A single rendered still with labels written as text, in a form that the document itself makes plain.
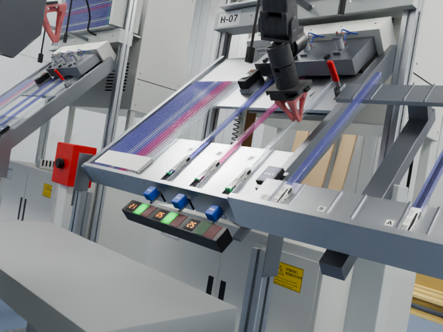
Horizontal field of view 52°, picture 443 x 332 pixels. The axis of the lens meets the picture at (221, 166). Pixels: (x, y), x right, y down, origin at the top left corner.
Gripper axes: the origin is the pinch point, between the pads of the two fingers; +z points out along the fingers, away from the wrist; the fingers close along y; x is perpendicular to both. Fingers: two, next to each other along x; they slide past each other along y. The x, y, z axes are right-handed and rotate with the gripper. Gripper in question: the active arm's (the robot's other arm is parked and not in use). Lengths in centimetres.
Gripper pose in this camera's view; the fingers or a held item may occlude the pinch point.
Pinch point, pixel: (296, 118)
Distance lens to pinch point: 117.7
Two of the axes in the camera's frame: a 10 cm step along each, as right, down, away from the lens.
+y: -7.1, -1.0, 6.9
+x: -6.3, 5.2, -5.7
